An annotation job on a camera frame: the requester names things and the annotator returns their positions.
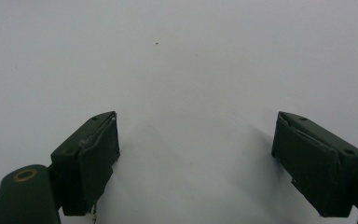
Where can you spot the grey foam mat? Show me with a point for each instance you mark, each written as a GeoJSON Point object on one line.
{"type": "Point", "coordinates": [180, 62]}

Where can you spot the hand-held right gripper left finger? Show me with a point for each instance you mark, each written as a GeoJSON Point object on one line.
{"type": "Point", "coordinates": [87, 168]}

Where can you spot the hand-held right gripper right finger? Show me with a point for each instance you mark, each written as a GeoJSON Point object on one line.
{"type": "Point", "coordinates": [317, 168]}

